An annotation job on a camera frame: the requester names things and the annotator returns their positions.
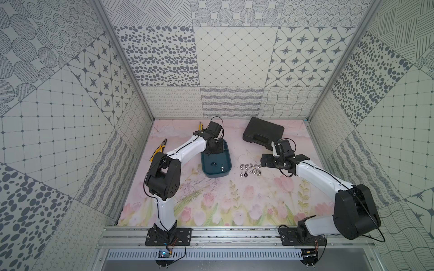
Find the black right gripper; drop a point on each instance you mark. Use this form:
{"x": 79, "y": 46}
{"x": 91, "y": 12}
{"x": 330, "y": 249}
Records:
{"x": 269, "y": 164}

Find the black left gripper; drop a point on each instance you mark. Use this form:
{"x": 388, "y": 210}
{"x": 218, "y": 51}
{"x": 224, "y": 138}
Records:
{"x": 215, "y": 145}

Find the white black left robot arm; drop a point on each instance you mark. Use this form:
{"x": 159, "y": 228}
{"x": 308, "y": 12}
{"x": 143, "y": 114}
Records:
{"x": 163, "y": 178}

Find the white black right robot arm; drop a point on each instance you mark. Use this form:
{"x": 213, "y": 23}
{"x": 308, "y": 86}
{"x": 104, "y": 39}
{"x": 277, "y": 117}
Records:
{"x": 354, "y": 211}

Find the teal plastic storage box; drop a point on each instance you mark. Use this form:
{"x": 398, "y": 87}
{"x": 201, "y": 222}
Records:
{"x": 217, "y": 165}

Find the black plastic tool case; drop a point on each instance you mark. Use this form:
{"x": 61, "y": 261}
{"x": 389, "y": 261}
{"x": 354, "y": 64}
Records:
{"x": 262, "y": 132}

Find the yellow black pliers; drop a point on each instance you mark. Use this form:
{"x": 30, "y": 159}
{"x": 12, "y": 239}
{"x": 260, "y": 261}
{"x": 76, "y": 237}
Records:
{"x": 160, "y": 148}

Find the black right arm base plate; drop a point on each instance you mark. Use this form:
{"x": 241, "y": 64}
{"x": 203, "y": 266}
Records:
{"x": 295, "y": 236}

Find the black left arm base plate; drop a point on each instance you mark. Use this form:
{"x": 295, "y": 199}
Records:
{"x": 173, "y": 237}

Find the aluminium mounting rail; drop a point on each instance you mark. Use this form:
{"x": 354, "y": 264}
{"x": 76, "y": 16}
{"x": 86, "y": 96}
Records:
{"x": 217, "y": 237}

